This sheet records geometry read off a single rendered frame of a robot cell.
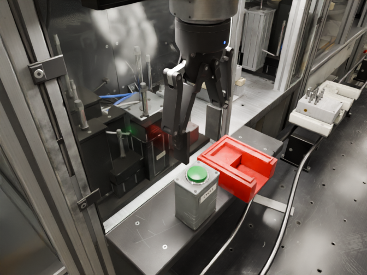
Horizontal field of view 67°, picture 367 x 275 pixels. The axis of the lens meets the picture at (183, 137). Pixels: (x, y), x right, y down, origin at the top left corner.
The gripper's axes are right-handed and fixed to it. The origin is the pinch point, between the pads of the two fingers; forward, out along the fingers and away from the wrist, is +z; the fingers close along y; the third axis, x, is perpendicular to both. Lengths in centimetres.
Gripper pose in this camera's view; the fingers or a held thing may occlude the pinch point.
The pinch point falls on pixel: (197, 137)
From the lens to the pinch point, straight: 49.5
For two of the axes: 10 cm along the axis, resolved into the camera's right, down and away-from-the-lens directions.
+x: 7.5, 4.1, -5.3
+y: -6.7, 4.5, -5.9
